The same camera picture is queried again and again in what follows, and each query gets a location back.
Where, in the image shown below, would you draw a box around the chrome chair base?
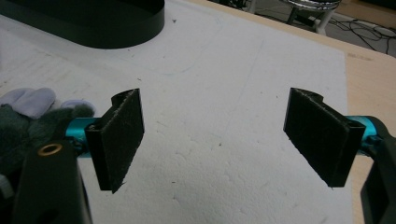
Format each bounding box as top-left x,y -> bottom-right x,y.
279,0 -> 344,36

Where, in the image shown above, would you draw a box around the black floor cable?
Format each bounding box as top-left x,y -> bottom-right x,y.
328,16 -> 396,56

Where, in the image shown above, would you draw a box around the white foam mat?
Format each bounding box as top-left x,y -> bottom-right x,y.
0,0 -> 354,224

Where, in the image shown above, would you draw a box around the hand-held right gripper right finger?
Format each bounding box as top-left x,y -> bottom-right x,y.
282,87 -> 367,189

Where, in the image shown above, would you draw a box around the black oval container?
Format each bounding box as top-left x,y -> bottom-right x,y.
0,0 -> 166,50

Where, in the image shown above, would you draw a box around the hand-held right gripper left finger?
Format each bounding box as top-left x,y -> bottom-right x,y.
84,88 -> 146,194

